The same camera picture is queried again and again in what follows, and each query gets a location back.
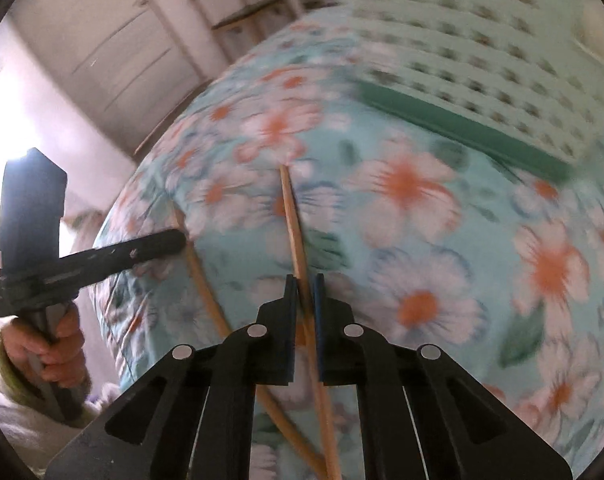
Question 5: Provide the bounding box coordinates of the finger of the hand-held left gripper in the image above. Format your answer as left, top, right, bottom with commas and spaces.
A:
59, 229, 187, 282

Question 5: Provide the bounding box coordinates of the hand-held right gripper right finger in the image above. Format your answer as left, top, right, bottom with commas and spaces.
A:
313, 272, 575, 480

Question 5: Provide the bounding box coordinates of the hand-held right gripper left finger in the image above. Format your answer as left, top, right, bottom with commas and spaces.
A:
44, 274, 300, 480

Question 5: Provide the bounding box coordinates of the person's left hand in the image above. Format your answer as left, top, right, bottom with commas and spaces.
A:
1, 305, 88, 388

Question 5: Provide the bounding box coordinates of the floral light blue blanket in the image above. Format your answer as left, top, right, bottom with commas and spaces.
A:
92, 15, 604, 480

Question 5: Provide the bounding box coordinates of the green perforated utensil holder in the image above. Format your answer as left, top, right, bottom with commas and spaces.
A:
327, 0, 604, 183

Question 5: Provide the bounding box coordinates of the small wooden chair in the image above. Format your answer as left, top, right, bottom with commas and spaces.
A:
189, 0, 307, 61

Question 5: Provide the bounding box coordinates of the white door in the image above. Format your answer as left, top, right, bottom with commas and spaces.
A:
12, 0, 217, 161

